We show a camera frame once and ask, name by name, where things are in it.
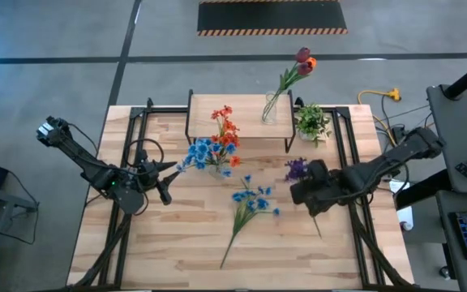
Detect white box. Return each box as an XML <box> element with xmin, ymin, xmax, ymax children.
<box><xmin>388</xmin><ymin>179</ymin><xmax>415</xmax><ymax>232</ymax></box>

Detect smooth clear glass vase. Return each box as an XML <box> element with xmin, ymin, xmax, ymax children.
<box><xmin>260</xmin><ymin>91</ymin><xmax>279</xmax><ymax>126</ymax></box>

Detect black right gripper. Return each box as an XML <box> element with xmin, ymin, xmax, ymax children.
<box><xmin>289</xmin><ymin>159</ymin><xmax>346</xmax><ymax>218</ymax></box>

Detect black hazard-striped floor mat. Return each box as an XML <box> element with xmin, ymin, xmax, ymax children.
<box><xmin>196</xmin><ymin>0</ymin><xmax>348</xmax><ymax>37</ymax></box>

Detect purple flower bunch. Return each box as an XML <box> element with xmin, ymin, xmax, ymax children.
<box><xmin>284</xmin><ymin>157</ymin><xmax>323</xmax><ymax>240</ymax></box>

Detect wooden shelf black legs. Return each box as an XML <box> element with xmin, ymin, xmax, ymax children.
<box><xmin>184</xmin><ymin>88</ymin><xmax>298</xmax><ymax>154</ymax></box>

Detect orange tulip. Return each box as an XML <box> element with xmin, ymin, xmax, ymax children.
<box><xmin>281</xmin><ymin>56</ymin><xmax>319</xmax><ymax>98</ymax></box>

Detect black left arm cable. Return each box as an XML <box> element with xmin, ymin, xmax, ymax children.
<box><xmin>123</xmin><ymin>137</ymin><xmax>165</xmax><ymax>175</ymax></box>

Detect cut-glass patterned vase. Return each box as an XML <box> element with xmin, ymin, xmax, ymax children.
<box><xmin>208</xmin><ymin>160</ymin><xmax>229</xmax><ymax>180</ymax></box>

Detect black metal table frame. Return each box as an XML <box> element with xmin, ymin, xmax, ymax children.
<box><xmin>66</xmin><ymin>97</ymin><xmax>417</xmax><ymax>291</ymax></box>

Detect dark red tulip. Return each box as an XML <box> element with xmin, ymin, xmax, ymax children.
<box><xmin>277</xmin><ymin>46</ymin><xmax>312</xmax><ymax>102</ymax></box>

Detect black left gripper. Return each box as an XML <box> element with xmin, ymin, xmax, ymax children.
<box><xmin>130</xmin><ymin>149</ymin><xmax>181</xmax><ymax>206</ymax></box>

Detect orange flower bunch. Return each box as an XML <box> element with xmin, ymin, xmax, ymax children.
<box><xmin>210</xmin><ymin>104</ymin><xmax>243</xmax><ymax>168</ymax></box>

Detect green plant white pot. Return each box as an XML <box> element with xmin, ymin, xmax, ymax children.
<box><xmin>294</xmin><ymin>103</ymin><xmax>332</xmax><ymax>144</ymax></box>

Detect blue flower bunch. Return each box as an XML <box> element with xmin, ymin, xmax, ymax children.
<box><xmin>219</xmin><ymin>174</ymin><xmax>282</xmax><ymax>269</ymax></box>
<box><xmin>175</xmin><ymin>136</ymin><xmax>238</xmax><ymax>178</ymax></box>

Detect yellow extension cord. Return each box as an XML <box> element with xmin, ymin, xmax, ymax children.
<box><xmin>357</xmin><ymin>88</ymin><xmax>403</xmax><ymax>141</ymax></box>

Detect purple tulip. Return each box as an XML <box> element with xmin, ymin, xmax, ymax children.
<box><xmin>262</xmin><ymin>61</ymin><xmax>315</xmax><ymax>122</ymax></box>

